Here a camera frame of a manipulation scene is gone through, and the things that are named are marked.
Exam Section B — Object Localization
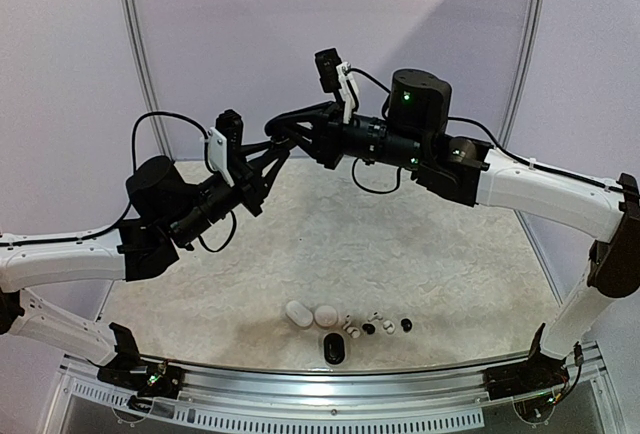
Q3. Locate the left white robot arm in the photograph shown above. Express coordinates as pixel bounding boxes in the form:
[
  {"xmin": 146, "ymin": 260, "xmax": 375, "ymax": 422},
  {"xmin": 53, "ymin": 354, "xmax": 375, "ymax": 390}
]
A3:
[{"xmin": 1, "ymin": 141, "xmax": 293, "ymax": 388}]

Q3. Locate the right aluminium frame post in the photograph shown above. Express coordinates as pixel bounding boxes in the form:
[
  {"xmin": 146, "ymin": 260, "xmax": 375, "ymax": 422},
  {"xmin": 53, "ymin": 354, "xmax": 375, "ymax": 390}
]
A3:
[{"xmin": 498, "ymin": 0, "xmax": 544, "ymax": 146}]

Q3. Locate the pink round earbud case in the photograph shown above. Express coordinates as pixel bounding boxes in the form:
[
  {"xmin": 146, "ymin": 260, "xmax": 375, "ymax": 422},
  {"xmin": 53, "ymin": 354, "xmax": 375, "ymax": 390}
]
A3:
[{"xmin": 313, "ymin": 305, "xmax": 339, "ymax": 329}]

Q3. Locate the aluminium frame post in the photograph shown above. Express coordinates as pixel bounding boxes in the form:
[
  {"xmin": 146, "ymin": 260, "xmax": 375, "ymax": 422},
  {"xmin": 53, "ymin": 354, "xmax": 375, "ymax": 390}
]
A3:
[
  {"xmin": 113, "ymin": 0, "xmax": 175, "ymax": 165},
  {"xmin": 498, "ymin": 0, "xmax": 544, "ymax": 146}
]

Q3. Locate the camera cable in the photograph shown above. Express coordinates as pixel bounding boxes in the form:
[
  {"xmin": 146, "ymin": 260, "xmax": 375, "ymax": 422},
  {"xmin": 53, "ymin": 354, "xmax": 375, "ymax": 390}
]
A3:
[
  {"xmin": 347, "ymin": 66, "xmax": 626, "ymax": 195},
  {"xmin": 84, "ymin": 111, "xmax": 239, "ymax": 254}
]

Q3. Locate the black earbud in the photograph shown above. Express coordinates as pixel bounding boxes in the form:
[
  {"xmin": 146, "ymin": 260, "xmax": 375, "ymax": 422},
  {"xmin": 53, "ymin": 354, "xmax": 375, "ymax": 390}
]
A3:
[
  {"xmin": 400, "ymin": 318, "xmax": 413, "ymax": 333},
  {"xmin": 361, "ymin": 323, "xmax": 376, "ymax": 335}
]

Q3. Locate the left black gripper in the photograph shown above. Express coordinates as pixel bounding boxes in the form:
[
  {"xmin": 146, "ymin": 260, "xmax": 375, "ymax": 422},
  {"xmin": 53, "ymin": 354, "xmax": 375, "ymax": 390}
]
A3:
[{"xmin": 168, "ymin": 140, "xmax": 289, "ymax": 246}]

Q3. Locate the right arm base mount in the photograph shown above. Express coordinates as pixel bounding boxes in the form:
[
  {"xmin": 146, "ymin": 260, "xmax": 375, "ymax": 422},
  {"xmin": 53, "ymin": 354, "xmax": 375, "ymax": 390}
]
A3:
[{"xmin": 483, "ymin": 323, "xmax": 584, "ymax": 405}]

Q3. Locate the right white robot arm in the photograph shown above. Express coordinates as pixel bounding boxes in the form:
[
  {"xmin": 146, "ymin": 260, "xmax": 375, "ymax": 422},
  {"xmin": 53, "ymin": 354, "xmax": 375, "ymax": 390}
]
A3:
[{"xmin": 265, "ymin": 67, "xmax": 639, "ymax": 390}]

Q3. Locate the white stem earbud right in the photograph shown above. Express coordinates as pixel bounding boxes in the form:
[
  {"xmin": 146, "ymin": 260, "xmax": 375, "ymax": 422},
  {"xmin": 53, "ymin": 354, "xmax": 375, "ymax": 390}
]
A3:
[{"xmin": 382, "ymin": 320, "xmax": 395, "ymax": 334}]

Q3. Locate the left camera cable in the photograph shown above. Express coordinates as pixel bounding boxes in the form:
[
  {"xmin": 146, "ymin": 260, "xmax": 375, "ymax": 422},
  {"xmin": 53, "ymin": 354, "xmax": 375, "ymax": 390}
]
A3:
[{"xmin": 84, "ymin": 111, "xmax": 239, "ymax": 254}]

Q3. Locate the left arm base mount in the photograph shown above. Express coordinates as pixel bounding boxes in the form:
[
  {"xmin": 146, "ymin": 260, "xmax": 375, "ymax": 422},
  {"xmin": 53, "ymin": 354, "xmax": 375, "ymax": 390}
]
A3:
[{"xmin": 97, "ymin": 323, "xmax": 185, "ymax": 399}]

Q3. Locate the right camera cable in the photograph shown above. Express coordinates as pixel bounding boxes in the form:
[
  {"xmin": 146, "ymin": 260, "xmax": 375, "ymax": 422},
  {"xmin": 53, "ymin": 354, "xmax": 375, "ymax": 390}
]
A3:
[{"xmin": 347, "ymin": 66, "xmax": 626, "ymax": 195}]

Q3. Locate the aluminium front rail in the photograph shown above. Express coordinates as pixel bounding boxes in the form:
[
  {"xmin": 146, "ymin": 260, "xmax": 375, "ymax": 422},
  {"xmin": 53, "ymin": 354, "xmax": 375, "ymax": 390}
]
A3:
[{"xmin": 47, "ymin": 341, "xmax": 621, "ymax": 434}]

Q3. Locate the white earbud lower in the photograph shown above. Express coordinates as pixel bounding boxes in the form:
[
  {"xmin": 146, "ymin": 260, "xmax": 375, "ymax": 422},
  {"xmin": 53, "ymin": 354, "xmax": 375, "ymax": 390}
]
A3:
[{"xmin": 346, "ymin": 326, "xmax": 361, "ymax": 339}]

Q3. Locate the white oval earbud case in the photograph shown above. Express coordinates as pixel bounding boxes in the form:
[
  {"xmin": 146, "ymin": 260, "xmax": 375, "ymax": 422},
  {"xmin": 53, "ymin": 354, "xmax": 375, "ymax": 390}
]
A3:
[{"xmin": 285, "ymin": 300, "xmax": 314, "ymax": 329}]

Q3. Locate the black oval earbud case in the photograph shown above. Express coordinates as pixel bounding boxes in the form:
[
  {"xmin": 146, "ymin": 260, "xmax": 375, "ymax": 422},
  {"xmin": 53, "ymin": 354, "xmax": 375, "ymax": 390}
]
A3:
[{"xmin": 323, "ymin": 333, "xmax": 346, "ymax": 365}]

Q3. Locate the left aluminium frame post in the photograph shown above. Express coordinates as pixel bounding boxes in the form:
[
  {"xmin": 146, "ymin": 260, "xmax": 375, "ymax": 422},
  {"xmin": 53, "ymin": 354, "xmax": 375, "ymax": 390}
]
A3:
[{"xmin": 113, "ymin": 0, "xmax": 175, "ymax": 165}]

